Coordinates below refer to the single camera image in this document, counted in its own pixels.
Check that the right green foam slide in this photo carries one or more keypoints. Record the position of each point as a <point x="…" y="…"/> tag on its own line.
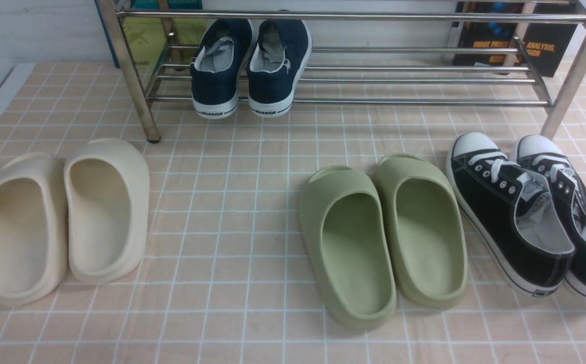
<point x="424" y="230"/>

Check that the yellow green box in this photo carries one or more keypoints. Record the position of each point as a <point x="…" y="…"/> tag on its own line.
<point x="146" y="36"/>

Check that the navy canvas sneaker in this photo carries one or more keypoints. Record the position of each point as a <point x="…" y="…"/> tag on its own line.
<point x="217" y="64"/>
<point x="281" y="55"/>

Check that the silver metal shoe rack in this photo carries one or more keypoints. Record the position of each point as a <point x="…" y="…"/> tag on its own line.
<point x="519" y="68"/>

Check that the right navy canvas sneaker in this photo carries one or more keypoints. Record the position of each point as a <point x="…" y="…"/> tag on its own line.
<point x="281" y="55"/>

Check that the left cream foam slide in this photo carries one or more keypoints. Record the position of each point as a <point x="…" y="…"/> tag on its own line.
<point x="33" y="228"/>

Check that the black book orange lettering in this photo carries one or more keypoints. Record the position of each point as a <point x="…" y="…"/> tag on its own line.
<point x="546" y="44"/>

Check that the left navy canvas sneaker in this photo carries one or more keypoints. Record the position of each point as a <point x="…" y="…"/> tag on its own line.
<point x="217" y="64"/>

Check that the black canvas sneaker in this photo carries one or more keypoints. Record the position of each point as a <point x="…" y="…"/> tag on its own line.
<point x="539" y="154"/>
<point x="513" y="210"/>

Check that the left green foam slide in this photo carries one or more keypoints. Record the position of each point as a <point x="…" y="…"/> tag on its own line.
<point x="341" y="223"/>

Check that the cream foam slide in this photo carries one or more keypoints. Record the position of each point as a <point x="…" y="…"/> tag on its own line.
<point x="33" y="228"/>
<point x="107" y="184"/>

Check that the right cream foam slide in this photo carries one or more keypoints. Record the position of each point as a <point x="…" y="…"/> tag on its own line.
<point x="107" y="184"/>

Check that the green foam slide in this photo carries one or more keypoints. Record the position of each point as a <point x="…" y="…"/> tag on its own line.
<point x="341" y="223"/>
<point x="424" y="230"/>

